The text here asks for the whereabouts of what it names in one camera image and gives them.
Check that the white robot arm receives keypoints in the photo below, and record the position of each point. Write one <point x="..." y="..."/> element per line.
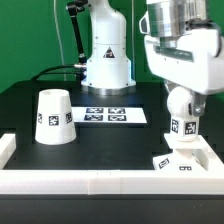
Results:
<point x="108" y="68"/>

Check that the white marker sheet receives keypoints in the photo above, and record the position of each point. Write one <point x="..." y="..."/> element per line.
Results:
<point x="129" y="115"/>

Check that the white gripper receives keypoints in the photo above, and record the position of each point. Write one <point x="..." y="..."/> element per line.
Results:
<point x="197" y="63"/>

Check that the white conical lamp shade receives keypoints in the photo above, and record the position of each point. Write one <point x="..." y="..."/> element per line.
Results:
<point x="54" y="124"/>

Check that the white lamp base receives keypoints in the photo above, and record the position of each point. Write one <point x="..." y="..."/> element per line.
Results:
<point x="184" y="155"/>

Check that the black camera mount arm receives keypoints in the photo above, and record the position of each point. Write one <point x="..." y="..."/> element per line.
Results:
<point x="74" y="8"/>

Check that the white U-shaped fence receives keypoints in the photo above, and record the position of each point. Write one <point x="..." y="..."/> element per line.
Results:
<point x="208" y="181"/>

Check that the white lamp bulb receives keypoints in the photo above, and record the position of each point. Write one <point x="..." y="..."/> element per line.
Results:
<point x="183" y="125"/>

